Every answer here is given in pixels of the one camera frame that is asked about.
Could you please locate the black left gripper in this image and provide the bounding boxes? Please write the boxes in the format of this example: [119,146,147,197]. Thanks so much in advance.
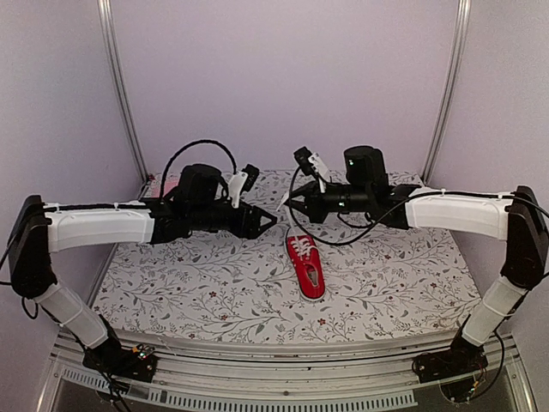
[190,201,279,239]

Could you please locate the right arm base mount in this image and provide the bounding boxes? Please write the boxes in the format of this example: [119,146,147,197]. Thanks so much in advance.
[412,344,488,403]

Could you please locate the pink plastic plate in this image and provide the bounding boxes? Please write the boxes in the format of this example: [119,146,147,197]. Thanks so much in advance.
[144,173,179,197]

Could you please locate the floral patterned table mat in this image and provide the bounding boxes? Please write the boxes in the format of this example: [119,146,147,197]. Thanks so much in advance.
[87,169,484,347]

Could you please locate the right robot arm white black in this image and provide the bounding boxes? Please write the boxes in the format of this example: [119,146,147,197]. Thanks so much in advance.
[433,138,548,352]

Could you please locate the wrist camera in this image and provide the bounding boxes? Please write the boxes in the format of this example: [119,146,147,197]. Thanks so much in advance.
[228,164,259,209]
[293,147,331,193]

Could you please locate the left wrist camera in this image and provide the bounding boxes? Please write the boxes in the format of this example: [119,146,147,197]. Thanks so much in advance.
[228,164,259,209]

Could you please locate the front aluminium rail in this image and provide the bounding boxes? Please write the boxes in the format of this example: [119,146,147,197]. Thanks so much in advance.
[38,332,541,412]

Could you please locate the right aluminium frame post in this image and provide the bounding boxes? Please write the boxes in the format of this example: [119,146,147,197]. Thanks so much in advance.
[421,0,472,184]

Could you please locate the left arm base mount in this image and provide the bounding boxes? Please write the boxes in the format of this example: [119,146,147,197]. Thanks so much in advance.
[82,342,159,383]

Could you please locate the left camera black cable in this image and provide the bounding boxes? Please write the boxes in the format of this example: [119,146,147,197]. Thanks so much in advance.
[160,137,238,203]

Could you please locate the red canvas sneaker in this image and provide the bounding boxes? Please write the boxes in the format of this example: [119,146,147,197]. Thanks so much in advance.
[276,188,327,304]

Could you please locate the left aluminium frame post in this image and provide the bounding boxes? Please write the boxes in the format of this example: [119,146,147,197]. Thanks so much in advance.
[97,0,149,183]

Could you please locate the aluminium frame post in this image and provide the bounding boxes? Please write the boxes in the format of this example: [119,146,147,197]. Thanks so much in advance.
[97,0,149,183]
[421,0,472,184]

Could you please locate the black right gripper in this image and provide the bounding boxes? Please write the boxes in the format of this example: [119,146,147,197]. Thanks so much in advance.
[282,179,372,223]

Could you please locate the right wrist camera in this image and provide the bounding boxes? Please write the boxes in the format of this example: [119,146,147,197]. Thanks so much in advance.
[293,147,331,193]

